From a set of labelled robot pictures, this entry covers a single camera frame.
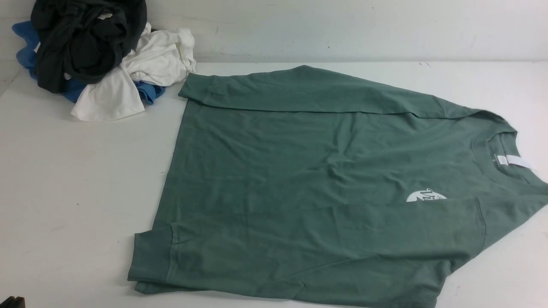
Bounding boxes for green long-sleeved shirt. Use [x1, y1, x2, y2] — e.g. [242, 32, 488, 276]
[128, 65, 547, 308]

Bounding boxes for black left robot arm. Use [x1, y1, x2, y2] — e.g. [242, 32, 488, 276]
[0, 296, 26, 308]

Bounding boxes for white crumpled shirt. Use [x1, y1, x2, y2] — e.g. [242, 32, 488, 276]
[71, 24, 196, 121]

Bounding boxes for black crumpled garment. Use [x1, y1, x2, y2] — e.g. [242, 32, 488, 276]
[31, 0, 147, 94]

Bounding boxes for blue crumpled garment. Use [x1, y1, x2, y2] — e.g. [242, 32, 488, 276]
[12, 20, 166, 105]

